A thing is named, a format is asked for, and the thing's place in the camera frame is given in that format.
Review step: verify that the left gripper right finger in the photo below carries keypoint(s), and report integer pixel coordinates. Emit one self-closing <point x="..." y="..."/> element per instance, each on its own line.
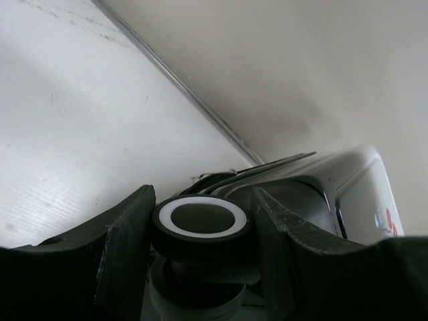
<point x="310" y="274"/>

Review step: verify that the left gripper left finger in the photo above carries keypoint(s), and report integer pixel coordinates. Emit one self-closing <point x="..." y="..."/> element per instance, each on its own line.
<point x="95" y="271"/>

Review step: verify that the black space-print suitcase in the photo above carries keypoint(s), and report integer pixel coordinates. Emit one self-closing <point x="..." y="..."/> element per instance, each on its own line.
<point x="206" y="238"/>

